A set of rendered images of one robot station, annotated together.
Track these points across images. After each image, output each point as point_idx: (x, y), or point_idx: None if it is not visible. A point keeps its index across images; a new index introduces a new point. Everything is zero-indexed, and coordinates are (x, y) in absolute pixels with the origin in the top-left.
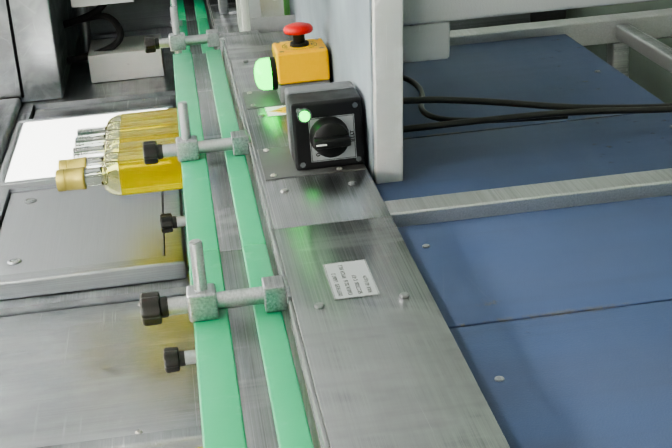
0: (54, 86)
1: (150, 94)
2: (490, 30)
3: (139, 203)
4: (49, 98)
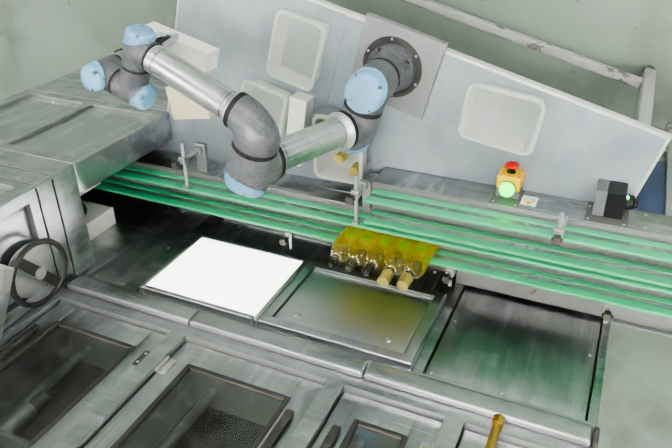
0: (91, 257)
1: (141, 236)
2: None
3: (347, 284)
4: (89, 266)
